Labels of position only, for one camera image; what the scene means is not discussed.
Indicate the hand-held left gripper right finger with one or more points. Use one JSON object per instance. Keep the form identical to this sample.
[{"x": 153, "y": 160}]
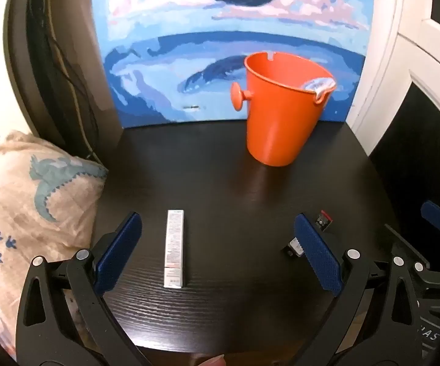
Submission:
[{"x": 319, "y": 253}]

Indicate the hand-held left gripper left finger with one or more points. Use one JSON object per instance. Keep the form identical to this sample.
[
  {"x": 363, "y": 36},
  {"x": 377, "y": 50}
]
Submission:
[{"x": 117, "y": 253}]

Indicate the black box with red end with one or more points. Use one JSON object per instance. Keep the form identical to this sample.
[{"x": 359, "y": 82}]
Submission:
[{"x": 324, "y": 220}]

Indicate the slim white cardboard box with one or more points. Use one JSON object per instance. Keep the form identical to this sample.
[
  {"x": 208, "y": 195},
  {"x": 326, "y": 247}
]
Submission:
[{"x": 174, "y": 247}]

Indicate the orange plastic bucket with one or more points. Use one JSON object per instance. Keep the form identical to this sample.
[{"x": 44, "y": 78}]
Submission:
[{"x": 281, "y": 122}]

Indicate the person's left hand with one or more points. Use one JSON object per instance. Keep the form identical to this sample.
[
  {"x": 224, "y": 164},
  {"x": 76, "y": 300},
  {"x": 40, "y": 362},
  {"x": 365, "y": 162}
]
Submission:
[{"x": 214, "y": 361}]

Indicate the beige dinosaur print blanket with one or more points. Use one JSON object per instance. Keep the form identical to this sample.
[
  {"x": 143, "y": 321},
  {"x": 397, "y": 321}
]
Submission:
[{"x": 18, "y": 206}]

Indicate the blue whale painting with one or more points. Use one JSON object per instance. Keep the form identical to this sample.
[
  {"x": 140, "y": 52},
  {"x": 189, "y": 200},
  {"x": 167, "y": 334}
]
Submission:
[{"x": 174, "y": 64}]

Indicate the dark upright panel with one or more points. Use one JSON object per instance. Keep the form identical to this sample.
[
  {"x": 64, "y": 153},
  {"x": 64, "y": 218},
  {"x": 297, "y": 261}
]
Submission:
[{"x": 21, "y": 64}]

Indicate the white door frame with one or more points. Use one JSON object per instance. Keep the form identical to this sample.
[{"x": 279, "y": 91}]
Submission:
[{"x": 387, "y": 57}]

